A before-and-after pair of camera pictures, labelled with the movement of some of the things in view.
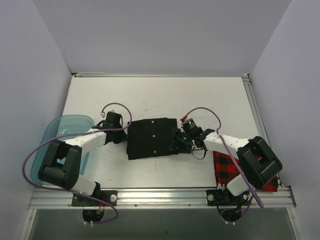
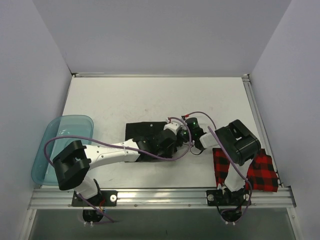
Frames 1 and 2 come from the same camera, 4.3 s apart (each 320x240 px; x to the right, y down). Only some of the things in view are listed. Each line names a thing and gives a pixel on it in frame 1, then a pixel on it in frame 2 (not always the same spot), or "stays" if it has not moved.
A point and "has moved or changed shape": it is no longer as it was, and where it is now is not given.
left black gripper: [121, 136] → [171, 149]
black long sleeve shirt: [150, 137] has moved or changed shape
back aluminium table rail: [158, 75] stays
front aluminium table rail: [62, 199] stays
